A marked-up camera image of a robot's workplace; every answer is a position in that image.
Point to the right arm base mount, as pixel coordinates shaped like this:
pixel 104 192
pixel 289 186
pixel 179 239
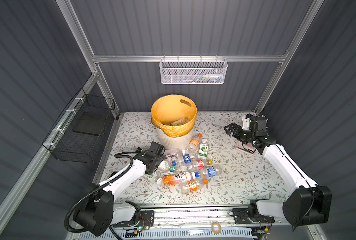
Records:
pixel 241 216

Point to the green lime label bottle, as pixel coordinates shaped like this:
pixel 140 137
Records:
pixel 203 149

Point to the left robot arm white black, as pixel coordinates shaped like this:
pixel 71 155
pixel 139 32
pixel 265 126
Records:
pixel 97 210

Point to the blue label clear water bottle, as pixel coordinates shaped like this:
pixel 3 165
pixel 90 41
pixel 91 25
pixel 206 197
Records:
pixel 209 172

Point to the orange milk tea bottle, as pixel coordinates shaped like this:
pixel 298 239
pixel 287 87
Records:
pixel 176 179

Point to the white orange label bottle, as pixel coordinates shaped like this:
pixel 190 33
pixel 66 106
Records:
pixel 163 166

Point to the red label yellow cap bottle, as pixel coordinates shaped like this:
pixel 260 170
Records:
pixel 197 165

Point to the white wire wall basket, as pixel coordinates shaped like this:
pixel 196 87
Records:
pixel 189 71

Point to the brown coffee bottle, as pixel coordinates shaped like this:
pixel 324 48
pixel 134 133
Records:
pixel 180 122

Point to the white bin with yellow bag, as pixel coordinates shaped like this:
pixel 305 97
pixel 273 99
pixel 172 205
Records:
pixel 168 109

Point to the pepsi blue label bottle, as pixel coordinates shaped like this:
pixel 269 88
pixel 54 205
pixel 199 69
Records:
pixel 186 156

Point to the purple grape label bottle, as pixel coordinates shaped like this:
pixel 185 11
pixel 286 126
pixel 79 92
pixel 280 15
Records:
pixel 172 154

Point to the black wire side basket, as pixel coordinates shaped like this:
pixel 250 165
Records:
pixel 83 131

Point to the orange cap clear bottle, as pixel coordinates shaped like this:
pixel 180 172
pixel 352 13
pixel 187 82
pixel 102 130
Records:
pixel 195 143

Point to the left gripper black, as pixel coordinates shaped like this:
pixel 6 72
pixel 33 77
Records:
pixel 160 160

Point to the white spray bottle in basket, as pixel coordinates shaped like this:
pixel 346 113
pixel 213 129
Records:
pixel 214 77

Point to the tape roll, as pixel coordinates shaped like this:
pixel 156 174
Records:
pixel 216 228

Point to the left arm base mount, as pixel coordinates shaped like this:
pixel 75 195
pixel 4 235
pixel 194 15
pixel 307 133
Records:
pixel 142 219

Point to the orange label small bottle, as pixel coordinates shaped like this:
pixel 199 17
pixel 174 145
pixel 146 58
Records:
pixel 193 186

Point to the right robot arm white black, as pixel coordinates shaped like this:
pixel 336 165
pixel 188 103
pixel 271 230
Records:
pixel 308 203

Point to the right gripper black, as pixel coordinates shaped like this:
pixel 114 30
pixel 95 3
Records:
pixel 238 129

